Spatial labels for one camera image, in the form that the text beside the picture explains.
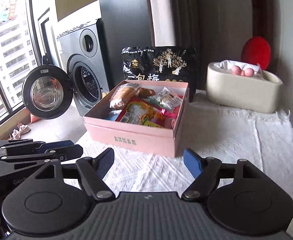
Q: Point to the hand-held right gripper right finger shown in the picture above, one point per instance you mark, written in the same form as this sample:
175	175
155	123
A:
192	163

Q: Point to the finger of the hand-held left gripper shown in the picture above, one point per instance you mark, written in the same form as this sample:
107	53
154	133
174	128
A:
69	155
56	147

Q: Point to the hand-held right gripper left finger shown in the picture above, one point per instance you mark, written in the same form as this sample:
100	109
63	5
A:
104	163

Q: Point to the pink cardboard box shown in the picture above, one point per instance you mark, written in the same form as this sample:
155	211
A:
136	140

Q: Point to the blue snack packet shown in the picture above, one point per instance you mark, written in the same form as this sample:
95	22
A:
111	116

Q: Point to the transparent red snack packet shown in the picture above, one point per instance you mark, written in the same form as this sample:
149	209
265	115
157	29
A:
176	113

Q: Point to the red packet with yellow label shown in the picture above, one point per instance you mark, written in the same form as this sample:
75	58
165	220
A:
139	112

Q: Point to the clear wafer snack packet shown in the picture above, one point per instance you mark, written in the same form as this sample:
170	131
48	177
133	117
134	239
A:
170	97

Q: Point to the clear bread packet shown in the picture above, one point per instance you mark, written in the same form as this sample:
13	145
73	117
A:
122	95

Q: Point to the green white snack packet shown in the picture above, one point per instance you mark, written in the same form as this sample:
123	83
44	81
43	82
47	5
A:
153	98

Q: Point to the orange bag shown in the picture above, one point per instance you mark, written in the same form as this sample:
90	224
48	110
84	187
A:
34	118

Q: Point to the pink plush slipper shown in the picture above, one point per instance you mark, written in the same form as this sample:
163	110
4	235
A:
24	128
16	135

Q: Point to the white textured tablecloth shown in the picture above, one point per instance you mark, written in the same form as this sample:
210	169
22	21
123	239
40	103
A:
224	140

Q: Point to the round washing machine door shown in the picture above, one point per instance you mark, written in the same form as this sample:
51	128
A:
46	92

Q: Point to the beige oval tub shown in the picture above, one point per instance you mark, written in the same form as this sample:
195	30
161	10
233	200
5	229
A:
241	92

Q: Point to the grey washing machine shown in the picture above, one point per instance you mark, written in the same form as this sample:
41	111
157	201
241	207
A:
86	62

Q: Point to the pink egg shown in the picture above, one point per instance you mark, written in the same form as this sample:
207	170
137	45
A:
236	70
249	72
242	73

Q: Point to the large window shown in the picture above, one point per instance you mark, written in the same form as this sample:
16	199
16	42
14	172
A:
9	55

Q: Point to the black gold-printed snack bag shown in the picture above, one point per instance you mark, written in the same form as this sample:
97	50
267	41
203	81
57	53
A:
146	65

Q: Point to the red round object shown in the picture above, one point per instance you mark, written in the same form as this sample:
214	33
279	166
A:
256	51

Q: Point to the colourful window sticker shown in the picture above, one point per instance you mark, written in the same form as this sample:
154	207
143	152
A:
7	10

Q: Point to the dark tall cabinet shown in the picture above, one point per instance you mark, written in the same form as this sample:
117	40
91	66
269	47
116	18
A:
124	12

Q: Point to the beige grey curtain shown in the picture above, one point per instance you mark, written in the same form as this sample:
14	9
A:
166	10

